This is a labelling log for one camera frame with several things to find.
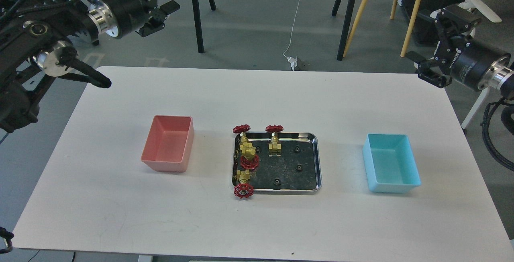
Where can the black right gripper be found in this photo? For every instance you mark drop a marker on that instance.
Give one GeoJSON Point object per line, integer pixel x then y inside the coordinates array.
{"type": "Point", "coordinates": [471, 62]}

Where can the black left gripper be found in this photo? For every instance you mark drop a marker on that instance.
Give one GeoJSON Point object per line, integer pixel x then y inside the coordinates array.
{"type": "Point", "coordinates": [142, 16]}

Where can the brass valve red handle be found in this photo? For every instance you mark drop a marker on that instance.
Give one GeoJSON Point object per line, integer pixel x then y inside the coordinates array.
{"type": "Point", "coordinates": [252, 164]}

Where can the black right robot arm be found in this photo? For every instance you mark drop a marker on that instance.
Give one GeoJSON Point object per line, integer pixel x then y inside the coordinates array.
{"type": "Point", "coordinates": [505, 101]}

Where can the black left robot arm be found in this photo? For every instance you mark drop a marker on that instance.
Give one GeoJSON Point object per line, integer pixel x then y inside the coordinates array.
{"type": "Point", "coordinates": [36, 48]}

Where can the blue plastic box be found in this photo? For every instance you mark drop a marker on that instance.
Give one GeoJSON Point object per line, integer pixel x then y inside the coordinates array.
{"type": "Point", "coordinates": [390, 165]}

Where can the pink plastic box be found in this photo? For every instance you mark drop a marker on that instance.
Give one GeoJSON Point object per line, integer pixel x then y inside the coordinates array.
{"type": "Point", "coordinates": [169, 143]}

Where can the brass valve top left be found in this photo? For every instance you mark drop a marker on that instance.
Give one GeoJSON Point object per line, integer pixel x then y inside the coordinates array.
{"type": "Point", "coordinates": [246, 149]}

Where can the brass valve top middle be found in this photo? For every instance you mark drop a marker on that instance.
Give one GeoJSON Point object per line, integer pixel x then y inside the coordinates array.
{"type": "Point", "coordinates": [274, 146]}

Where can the brass valve bottom left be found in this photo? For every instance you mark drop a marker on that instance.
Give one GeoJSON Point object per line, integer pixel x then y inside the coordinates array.
{"type": "Point", "coordinates": [243, 188]}

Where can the black tripod left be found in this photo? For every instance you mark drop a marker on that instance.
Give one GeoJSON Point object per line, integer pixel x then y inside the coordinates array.
{"type": "Point", "coordinates": [197, 22]}

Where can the black tripod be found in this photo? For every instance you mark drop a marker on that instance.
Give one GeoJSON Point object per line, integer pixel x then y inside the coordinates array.
{"type": "Point", "coordinates": [197, 22]}
{"type": "Point", "coordinates": [346, 23]}

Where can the black tripod right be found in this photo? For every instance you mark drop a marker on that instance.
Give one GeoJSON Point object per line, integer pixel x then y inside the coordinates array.
{"type": "Point", "coordinates": [346, 23]}

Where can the white power adapter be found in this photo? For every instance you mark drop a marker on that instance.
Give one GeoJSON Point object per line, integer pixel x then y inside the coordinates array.
{"type": "Point", "coordinates": [296, 64]}

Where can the steel tray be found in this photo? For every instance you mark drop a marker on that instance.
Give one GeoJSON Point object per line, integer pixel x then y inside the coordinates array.
{"type": "Point", "coordinates": [283, 167]}

